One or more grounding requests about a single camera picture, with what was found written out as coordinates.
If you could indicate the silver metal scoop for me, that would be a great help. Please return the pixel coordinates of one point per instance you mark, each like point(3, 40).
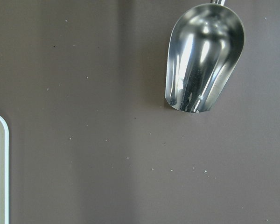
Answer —
point(204, 48)

